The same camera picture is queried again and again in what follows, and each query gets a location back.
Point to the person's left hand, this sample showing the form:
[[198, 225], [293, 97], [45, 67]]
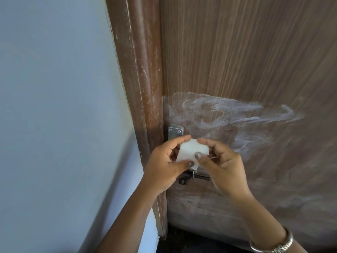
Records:
[[160, 171]]

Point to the person's right hand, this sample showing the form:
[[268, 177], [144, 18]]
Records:
[[226, 171]]

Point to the person's right thumb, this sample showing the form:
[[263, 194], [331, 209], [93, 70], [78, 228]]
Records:
[[203, 160]]

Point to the person's left thumb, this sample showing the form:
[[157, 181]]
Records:
[[183, 165]]

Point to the white tissue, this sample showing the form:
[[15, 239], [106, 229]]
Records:
[[191, 151]]

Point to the person's right forearm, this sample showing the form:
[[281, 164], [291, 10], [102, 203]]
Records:
[[263, 223]]

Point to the person's left forearm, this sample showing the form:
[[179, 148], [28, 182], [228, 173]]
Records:
[[126, 223]]

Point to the dark metal door bolt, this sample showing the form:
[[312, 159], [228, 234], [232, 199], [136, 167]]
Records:
[[193, 177]]

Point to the metal door latch plate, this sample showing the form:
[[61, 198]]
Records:
[[175, 132]]

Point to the brown wooden door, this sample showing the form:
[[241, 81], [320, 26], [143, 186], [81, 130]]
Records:
[[250, 89]]

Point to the brown wooden door frame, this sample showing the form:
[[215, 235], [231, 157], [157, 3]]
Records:
[[142, 89]]

